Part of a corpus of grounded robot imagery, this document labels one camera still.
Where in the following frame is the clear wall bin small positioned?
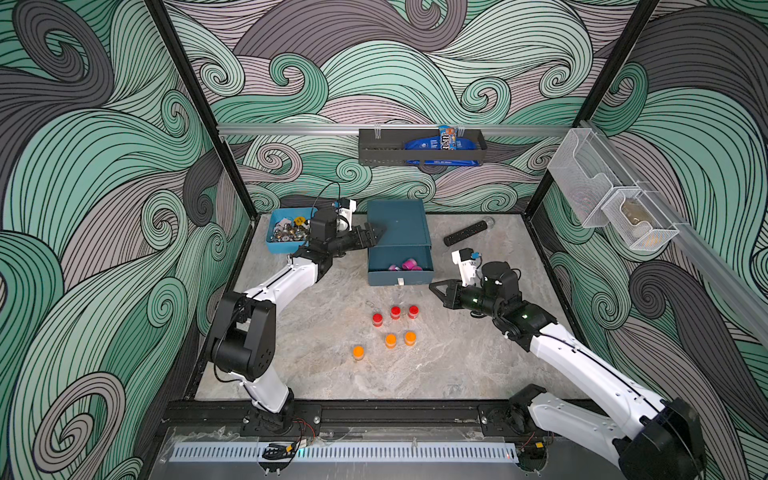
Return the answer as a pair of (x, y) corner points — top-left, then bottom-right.
(601, 187), (679, 252)

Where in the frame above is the black corner frame post left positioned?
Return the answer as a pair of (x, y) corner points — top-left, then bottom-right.
(145, 0), (259, 223)

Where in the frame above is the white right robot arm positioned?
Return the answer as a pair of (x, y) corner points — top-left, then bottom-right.
(429, 260), (706, 479)

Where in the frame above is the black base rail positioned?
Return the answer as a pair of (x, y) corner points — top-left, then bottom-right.
(161, 398), (637, 430)

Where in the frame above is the black wall shelf basket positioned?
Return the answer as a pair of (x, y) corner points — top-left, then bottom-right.
(358, 126), (488, 166)

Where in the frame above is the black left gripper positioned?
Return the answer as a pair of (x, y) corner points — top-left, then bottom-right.
(326, 225), (385, 260)

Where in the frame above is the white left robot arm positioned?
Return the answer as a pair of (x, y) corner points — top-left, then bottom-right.
(205, 207), (386, 414)

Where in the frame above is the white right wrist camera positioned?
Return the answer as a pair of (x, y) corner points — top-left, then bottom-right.
(451, 248), (482, 287)

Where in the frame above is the aluminium wall rail right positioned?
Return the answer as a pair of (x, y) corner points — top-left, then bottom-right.
(579, 120), (767, 345)

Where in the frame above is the blue plastic box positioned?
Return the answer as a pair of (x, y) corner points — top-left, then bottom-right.
(266, 207), (317, 254)

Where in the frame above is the blue snack bag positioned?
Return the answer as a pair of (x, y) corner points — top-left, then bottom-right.
(404, 126), (480, 166)

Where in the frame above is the clear wall bin large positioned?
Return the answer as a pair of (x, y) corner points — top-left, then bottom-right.
(548, 128), (621, 228)

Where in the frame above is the white perforated cable duct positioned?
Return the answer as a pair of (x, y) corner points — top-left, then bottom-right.
(168, 441), (519, 464)

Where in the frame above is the black corner frame post right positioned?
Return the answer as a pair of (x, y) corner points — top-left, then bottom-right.
(521, 0), (659, 222)

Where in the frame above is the aluminium wall rail back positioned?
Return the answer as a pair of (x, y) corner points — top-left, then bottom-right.
(217, 122), (570, 137)

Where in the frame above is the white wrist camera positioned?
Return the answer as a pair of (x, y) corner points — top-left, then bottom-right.
(334, 198), (357, 232)
(451, 248), (482, 287)

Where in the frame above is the black corner frame post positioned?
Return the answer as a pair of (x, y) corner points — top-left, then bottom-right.
(145, 0), (259, 223)
(521, 0), (659, 222)

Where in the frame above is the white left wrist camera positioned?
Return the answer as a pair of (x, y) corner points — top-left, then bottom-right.
(334, 198), (357, 232)

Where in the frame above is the teal drawer cabinet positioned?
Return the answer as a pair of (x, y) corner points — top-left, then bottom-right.
(367, 200), (434, 287)

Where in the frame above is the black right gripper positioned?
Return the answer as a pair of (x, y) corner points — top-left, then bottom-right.
(434, 276), (503, 319)

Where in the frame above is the black cylindrical tool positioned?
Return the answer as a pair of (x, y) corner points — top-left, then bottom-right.
(443, 217), (495, 247)

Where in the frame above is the aluminium wall rail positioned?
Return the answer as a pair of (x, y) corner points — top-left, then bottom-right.
(217, 122), (570, 137)
(579, 120), (767, 345)

